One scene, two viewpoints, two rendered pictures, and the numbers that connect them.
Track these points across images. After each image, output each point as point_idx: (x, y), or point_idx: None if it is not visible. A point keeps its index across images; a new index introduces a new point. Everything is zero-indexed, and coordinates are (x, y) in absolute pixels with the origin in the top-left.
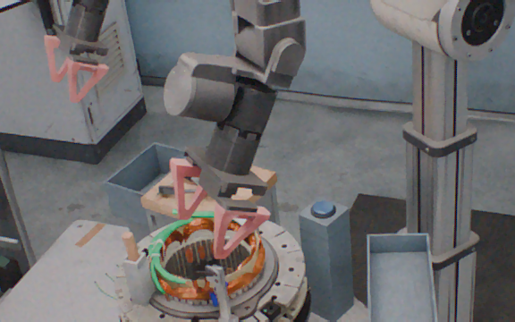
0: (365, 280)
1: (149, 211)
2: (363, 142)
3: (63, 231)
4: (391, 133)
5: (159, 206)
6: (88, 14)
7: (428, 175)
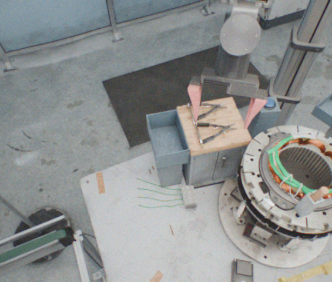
0: (141, 116)
1: (194, 155)
2: (80, 57)
3: None
4: (88, 48)
5: (205, 150)
6: (250, 54)
7: (309, 62)
